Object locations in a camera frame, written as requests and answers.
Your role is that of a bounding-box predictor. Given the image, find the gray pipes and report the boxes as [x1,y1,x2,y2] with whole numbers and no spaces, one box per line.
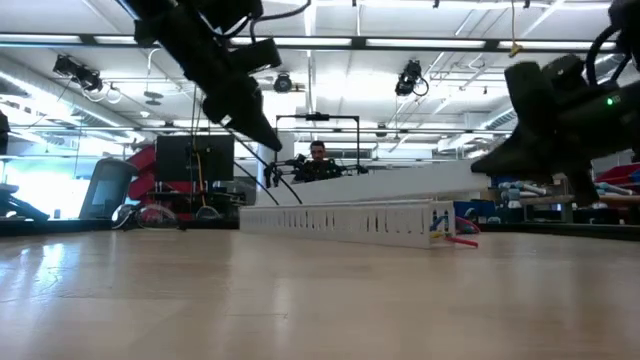
[499,180,549,199]
[594,181,626,196]

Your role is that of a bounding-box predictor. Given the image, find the red machine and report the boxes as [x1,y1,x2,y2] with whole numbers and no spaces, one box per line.
[124,144,174,221]

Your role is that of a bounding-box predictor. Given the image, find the long red spool wire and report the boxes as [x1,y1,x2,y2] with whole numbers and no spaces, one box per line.
[454,215,482,235]

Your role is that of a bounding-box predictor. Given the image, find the person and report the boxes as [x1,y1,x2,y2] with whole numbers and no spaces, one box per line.
[292,139,346,184]

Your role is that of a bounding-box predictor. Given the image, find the white duct cover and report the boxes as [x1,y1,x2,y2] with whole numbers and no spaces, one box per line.
[254,159,494,207]

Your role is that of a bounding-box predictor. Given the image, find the black round ceiling camera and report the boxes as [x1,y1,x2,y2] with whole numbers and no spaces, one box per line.
[272,72,294,94]

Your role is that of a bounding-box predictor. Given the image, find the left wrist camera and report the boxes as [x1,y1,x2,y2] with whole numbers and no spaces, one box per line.
[228,37,283,75]

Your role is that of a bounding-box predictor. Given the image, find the black ceiling-mounted camera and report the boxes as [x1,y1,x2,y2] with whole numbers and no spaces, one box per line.
[52,53,105,94]
[393,58,430,97]

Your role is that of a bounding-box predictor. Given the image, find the black monitor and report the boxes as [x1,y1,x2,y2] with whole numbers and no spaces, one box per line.
[154,133,236,184]

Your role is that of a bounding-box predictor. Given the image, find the red storage bin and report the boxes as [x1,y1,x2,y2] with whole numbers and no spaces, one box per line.
[594,162,640,185]

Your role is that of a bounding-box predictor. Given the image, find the white slotted cable duct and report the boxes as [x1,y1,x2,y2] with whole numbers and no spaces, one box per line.
[238,198,457,250]

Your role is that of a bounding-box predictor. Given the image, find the wooden workbench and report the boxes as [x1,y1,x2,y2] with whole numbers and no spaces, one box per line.
[519,193,640,224]

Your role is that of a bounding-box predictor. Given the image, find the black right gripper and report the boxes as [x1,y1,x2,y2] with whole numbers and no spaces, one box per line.
[470,60,621,206]

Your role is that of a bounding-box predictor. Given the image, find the black bar stand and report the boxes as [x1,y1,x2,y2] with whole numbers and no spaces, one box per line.
[274,112,362,169]

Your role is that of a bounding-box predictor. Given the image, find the gray office chair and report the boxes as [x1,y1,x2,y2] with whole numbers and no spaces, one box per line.
[78,158,137,221]

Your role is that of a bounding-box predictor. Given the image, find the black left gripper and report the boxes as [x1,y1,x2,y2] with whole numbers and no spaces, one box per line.
[199,69,284,153]

